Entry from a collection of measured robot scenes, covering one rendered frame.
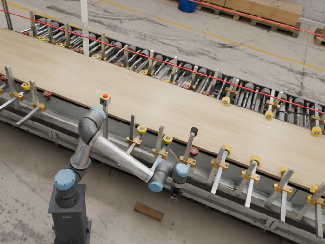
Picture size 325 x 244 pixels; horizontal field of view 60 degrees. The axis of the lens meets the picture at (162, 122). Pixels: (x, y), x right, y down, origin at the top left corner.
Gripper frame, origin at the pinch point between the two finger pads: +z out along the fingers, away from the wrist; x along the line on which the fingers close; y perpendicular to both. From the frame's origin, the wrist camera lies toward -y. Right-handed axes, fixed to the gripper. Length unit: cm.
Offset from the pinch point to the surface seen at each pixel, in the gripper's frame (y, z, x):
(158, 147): -34.5, -6.7, -28.5
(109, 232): 8, 83, -50
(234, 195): -33, 13, 44
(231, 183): -51, 21, 40
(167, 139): -47, -8, -25
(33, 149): -43, 83, -180
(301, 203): -56, 17, 101
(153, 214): -24, 76, -19
